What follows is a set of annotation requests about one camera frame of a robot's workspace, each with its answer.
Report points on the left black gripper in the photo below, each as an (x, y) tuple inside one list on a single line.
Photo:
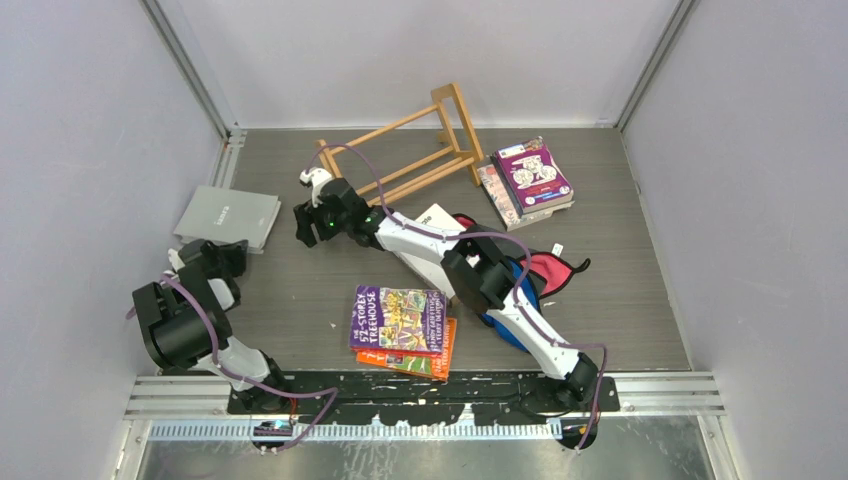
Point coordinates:
[(238, 252)]

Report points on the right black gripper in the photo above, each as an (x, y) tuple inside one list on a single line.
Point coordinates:
[(305, 216)]

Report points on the grey Iantra book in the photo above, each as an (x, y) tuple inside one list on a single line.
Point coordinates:
[(225, 216)]

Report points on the white Decorate Furniture book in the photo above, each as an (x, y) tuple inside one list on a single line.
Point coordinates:
[(436, 216)]

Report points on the purple 52-Storey Treehouse book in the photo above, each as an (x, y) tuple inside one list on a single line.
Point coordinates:
[(396, 320)]

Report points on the wooden book rack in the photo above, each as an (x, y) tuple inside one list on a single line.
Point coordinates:
[(402, 158)]

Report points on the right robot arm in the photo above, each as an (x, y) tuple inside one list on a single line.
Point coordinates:
[(480, 274)]

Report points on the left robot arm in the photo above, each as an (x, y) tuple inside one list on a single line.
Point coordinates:
[(183, 323)]

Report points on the orange 78-Storey Treehouse book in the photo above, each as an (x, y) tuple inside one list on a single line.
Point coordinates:
[(432, 367)]

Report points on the blue oven mitt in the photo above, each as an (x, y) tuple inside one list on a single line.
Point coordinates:
[(528, 288)]

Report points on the purple illustrated book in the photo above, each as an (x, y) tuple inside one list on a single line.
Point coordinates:
[(533, 180)]

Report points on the red grey cloth bib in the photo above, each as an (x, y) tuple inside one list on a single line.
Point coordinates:
[(549, 273)]

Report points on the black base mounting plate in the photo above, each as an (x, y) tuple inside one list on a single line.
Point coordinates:
[(495, 398)]

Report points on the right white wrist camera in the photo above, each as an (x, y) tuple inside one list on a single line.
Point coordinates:
[(314, 179)]

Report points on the slotted cable duct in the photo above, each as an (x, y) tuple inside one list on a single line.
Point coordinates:
[(276, 431)]

